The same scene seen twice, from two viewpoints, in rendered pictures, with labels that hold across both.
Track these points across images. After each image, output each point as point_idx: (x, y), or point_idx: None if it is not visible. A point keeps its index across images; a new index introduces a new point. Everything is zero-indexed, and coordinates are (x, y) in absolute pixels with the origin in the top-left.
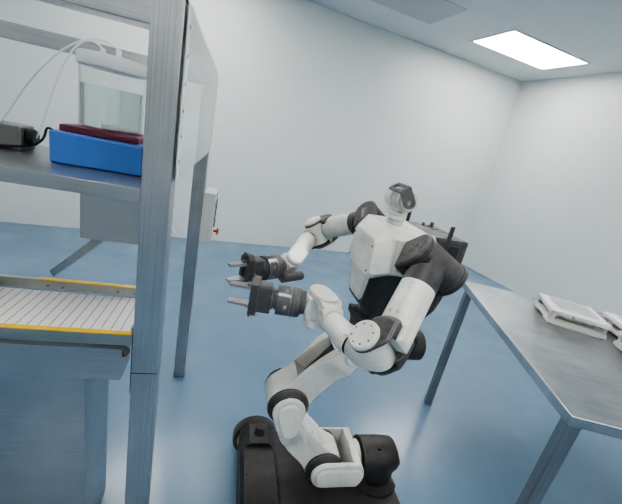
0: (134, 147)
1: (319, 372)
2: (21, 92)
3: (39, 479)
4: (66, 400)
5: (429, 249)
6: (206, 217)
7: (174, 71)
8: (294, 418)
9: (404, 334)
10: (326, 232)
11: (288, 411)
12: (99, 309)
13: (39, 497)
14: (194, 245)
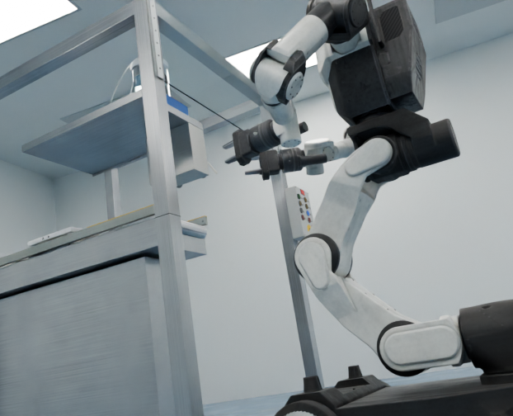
0: None
1: (333, 204)
2: (110, 101)
3: (126, 381)
4: (136, 288)
5: (311, 0)
6: (293, 211)
7: (146, 24)
8: (316, 257)
9: (278, 43)
10: None
11: (306, 248)
12: None
13: (128, 406)
14: (290, 244)
